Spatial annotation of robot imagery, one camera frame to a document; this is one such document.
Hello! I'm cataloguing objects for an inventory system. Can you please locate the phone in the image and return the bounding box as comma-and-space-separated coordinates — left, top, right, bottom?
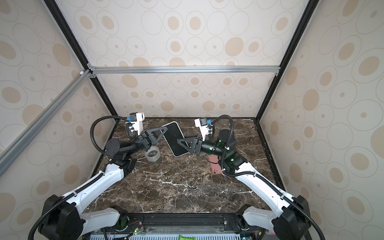
164, 121, 188, 157

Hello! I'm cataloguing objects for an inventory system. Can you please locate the pink phone case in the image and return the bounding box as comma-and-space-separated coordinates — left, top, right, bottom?
208, 155, 223, 175

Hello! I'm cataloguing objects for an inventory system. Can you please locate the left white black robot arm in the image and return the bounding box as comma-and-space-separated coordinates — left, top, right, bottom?
28, 113, 168, 240

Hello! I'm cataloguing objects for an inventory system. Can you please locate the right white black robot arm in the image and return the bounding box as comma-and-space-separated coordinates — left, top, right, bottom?
173, 115, 325, 240

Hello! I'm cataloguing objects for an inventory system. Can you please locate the clear tape roll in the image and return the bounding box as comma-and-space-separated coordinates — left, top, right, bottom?
145, 146, 161, 163

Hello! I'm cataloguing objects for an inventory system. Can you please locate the green tag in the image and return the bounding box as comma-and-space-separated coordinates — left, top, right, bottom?
178, 235, 195, 240

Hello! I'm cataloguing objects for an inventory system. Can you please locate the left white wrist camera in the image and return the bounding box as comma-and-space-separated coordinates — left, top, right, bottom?
126, 112, 145, 138

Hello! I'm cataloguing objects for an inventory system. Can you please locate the horizontal aluminium rail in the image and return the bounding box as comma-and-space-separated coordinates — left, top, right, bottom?
91, 66, 280, 74

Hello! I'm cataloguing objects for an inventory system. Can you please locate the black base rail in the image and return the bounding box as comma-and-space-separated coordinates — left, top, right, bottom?
53, 211, 313, 240

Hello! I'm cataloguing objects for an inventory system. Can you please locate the diagonal aluminium rail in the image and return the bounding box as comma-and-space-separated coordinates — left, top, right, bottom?
1, 70, 91, 175

